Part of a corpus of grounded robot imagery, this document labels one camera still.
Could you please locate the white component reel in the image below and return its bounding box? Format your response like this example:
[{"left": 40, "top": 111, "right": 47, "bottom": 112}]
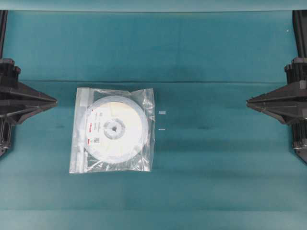
[{"left": 84, "top": 96, "right": 149, "bottom": 164}]

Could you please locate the clear zip bag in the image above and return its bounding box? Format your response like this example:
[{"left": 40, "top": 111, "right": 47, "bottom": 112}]
[{"left": 69, "top": 88, "right": 155, "bottom": 174}]

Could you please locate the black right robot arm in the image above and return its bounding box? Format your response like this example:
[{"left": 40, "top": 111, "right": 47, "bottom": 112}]
[{"left": 247, "top": 57, "right": 307, "bottom": 156}]

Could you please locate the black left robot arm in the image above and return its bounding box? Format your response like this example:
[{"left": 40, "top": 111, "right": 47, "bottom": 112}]
[{"left": 0, "top": 58, "right": 57, "bottom": 155}]

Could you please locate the teal table mat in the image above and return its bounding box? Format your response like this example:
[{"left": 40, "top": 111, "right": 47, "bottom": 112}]
[{"left": 0, "top": 11, "right": 307, "bottom": 230}]

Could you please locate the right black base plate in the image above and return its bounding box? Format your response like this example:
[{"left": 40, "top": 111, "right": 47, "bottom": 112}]
[{"left": 292, "top": 10, "right": 307, "bottom": 58}]

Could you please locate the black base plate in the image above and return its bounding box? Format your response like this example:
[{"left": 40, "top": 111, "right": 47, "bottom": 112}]
[
  {"left": 292, "top": 10, "right": 307, "bottom": 58},
  {"left": 0, "top": 10, "right": 8, "bottom": 58}
]

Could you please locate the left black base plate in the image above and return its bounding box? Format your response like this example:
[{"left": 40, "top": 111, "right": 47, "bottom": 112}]
[{"left": 0, "top": 10, "right": 8, "bottom": 58}]

